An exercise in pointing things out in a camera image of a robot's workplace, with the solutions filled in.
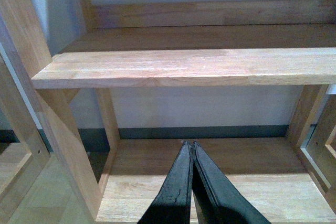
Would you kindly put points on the wooden frame at left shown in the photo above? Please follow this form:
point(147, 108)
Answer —
point(22, 161)

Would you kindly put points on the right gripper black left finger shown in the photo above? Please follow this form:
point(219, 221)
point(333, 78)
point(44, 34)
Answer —
point(173, 202)

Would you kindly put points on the wooden shelf unit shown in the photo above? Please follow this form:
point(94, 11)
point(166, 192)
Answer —
point(112, 81)

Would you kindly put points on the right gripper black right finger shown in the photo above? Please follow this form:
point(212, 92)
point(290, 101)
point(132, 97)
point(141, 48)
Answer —
point(217, 199)

